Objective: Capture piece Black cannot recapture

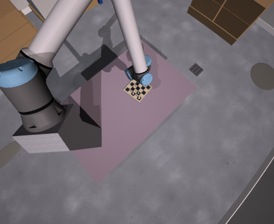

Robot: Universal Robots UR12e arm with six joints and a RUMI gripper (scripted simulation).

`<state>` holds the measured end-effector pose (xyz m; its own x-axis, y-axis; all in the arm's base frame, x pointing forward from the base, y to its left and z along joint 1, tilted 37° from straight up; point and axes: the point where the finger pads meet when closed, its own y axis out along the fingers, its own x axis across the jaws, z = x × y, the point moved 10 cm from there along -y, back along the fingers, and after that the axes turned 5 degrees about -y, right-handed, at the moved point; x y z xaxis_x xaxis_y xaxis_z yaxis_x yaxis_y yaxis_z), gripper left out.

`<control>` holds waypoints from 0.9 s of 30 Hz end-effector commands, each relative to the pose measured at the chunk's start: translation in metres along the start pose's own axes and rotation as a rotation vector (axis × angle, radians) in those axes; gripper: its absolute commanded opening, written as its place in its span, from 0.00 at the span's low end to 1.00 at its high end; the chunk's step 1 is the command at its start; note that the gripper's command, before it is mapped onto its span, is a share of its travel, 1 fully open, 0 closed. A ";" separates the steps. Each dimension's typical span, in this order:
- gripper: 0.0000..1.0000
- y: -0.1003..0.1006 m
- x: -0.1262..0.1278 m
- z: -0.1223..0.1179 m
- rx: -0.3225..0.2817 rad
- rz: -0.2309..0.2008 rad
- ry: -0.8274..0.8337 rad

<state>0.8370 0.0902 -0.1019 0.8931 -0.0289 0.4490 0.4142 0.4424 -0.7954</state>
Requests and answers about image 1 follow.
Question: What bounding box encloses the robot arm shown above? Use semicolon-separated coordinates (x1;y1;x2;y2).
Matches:
0;0;153;133

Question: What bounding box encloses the black and cream chessboard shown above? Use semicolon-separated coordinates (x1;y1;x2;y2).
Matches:
123;79;152;103

